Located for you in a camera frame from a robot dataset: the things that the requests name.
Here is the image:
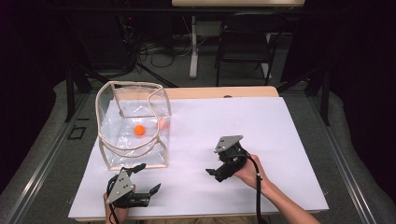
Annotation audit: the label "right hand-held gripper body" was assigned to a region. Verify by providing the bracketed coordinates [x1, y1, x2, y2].
[213, 134, 250, 184]

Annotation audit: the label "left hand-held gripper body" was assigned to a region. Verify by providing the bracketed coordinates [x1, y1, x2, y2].
[106, 168, 151, 210]

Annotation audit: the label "clear plastic bag beige trim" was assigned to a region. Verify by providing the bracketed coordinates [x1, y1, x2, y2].
[94, 80, 173, 172]

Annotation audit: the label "person's right hand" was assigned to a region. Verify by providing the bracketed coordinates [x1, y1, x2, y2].
[233, 153, 269, 191]

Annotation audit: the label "person's left hand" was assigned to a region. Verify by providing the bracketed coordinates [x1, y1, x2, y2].
[102, 186, 136, 224]

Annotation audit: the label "white board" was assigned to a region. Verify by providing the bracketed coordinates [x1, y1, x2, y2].
[67, 96, 330, 219]

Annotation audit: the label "person's beige trousers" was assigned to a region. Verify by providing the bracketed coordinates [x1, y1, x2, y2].
[136, 217, 258, 224]

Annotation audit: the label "black metal stand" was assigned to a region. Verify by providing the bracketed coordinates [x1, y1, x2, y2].
[64, 62, 108, 123]
[276, 66, 332, 127]

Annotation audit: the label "black folding chair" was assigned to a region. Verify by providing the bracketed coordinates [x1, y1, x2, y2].
[214, 12, 288, 88]

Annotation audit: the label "white desk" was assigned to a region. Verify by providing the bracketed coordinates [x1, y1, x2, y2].
[171, 0, 306, 79]

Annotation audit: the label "dark curtain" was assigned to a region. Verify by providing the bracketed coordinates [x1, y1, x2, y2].
[328, 0, 396, 198]
[0, 0, 59, 192]

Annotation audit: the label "left hand-held gripper cable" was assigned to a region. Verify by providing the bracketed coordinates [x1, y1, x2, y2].
[106, 175, 120, 224]

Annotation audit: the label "hand-held gripper cable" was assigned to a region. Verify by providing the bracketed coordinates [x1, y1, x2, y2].
[238, 148, 265, 224]
[106, 175, 120, 224]

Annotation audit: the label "right hand-held gripper cable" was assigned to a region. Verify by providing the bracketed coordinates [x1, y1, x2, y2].
[238, 148, 265, 224]

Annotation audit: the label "metal floor rail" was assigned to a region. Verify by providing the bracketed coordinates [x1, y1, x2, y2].
[3, 92, 92, 224]
[306, 95, 379, 224]

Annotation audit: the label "bundle of floor cables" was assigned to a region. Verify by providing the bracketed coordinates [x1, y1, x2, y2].
[120, 15, 195, 77]

